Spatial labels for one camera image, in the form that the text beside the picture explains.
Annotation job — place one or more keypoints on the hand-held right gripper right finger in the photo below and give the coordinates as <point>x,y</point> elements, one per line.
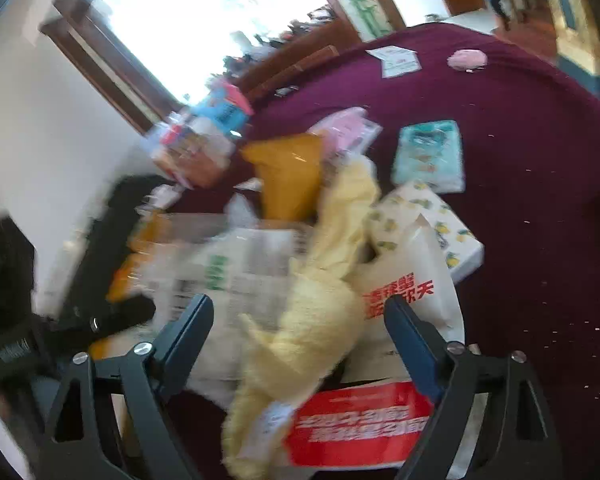
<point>412,345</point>

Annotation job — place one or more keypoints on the maroon cloth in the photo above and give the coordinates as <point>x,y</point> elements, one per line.
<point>530,160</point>

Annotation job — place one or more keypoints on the clear snack jar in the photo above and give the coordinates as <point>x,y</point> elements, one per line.
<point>200,160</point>
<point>172,130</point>

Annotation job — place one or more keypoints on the pink round pouch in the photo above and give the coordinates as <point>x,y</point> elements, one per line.
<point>467,59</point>

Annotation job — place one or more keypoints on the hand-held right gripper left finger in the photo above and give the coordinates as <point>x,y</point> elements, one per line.
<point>190,330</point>

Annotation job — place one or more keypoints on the blue snack bag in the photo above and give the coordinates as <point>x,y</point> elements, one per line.
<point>225,105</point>

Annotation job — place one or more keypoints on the bamboo print wall panel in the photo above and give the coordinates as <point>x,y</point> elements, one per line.
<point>355,0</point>

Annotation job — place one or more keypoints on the wooden cabinet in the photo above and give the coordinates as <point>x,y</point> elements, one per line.
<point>300,55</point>

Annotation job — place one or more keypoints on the white printed card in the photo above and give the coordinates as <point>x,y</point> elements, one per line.
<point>395,60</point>

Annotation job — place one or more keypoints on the clear packet with green label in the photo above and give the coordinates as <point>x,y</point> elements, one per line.
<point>240,280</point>

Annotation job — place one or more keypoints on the white and red plastic bag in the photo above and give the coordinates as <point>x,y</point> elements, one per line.
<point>410,290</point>

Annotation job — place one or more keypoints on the black suitcase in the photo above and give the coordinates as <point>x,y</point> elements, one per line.
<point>115,200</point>

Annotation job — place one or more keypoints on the lemon print tissue pack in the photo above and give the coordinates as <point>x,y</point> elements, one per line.
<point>450,230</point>

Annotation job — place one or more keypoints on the yellow mailer envelope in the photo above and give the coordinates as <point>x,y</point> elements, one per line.
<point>290,180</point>

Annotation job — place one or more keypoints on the teal tissue pack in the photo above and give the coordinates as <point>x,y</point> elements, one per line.
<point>430,155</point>

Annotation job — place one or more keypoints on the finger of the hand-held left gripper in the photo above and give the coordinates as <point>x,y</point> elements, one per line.
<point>120,317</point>

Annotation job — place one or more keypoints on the yellow fluffy towel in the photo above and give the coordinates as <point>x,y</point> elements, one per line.
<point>315,310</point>

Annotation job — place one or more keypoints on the pink packet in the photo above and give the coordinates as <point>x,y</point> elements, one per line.
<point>350,127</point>

